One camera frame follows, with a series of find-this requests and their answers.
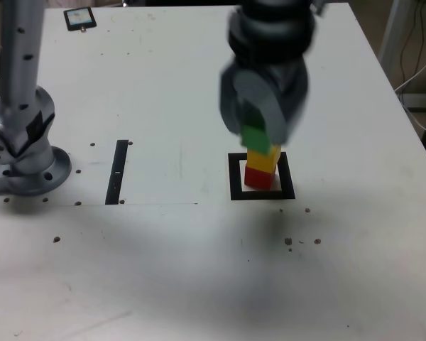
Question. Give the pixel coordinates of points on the yellow cube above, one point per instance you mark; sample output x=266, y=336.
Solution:
x=261, y=161

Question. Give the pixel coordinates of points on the green cube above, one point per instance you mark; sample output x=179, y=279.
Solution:
x=255, y=140

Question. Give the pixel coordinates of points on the black tape square outline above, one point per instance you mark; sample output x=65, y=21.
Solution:
x=262, y=196

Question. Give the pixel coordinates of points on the red cube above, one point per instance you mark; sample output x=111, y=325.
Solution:
x=257, y=179

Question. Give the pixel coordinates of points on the white frame post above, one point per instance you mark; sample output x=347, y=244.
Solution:
x=392, y=35

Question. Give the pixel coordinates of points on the black flat tablet device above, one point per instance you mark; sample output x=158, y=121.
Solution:
x=80, y=18

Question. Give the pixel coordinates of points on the black tape strip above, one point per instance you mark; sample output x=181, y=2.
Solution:
x=116, y=174

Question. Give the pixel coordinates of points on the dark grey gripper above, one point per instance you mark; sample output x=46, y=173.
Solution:
x=273, y=72

